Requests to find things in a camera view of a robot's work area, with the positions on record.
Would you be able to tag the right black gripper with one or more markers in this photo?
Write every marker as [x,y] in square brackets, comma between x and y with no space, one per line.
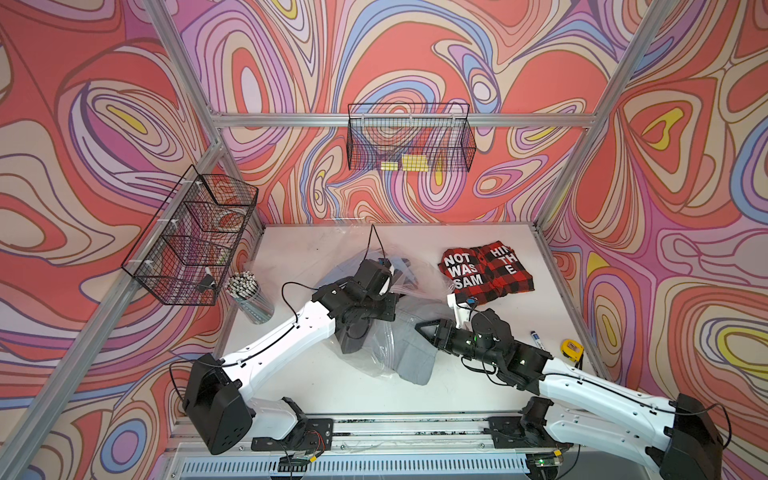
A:
[450,336]

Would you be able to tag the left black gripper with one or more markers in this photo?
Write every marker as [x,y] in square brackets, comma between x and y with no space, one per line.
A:
[350,335]

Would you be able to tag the clear plastic vacuum bag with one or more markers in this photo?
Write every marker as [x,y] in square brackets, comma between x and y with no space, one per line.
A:
[417,278]

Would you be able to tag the grey button shirt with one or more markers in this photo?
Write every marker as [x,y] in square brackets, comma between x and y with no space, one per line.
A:
[394,348]

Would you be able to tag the red black plaid shirt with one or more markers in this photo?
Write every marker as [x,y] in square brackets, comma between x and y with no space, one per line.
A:
[487,272]

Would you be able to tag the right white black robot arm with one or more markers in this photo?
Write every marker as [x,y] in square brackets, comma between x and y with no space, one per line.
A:
[676,438]

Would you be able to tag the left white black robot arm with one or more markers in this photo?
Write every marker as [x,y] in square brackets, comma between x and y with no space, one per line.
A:
[221,394]

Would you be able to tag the blue marker pen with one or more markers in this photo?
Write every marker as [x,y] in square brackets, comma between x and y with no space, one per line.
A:
[537,340]

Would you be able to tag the yellow tape measure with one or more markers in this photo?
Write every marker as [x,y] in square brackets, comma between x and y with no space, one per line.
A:
[572,350]

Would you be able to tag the yellow sticky note pads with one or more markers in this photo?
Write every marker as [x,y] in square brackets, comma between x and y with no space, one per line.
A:
[406,163]

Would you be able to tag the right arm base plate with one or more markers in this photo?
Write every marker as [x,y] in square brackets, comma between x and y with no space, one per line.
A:
[513,432]

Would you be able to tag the aluminium frame rail front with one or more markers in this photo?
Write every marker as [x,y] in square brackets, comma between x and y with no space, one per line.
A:
[413,446]

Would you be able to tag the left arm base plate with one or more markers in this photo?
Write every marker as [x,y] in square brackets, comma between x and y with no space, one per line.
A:
[313,435]

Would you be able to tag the back black wire basket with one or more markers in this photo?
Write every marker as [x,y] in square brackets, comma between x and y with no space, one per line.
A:
[385,130]

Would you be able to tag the black wire basket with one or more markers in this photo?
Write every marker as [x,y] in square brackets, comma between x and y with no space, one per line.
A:
[182,258]
[385,130]

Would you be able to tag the left black wire basket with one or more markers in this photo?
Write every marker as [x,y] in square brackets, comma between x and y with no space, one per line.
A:
[182,258]

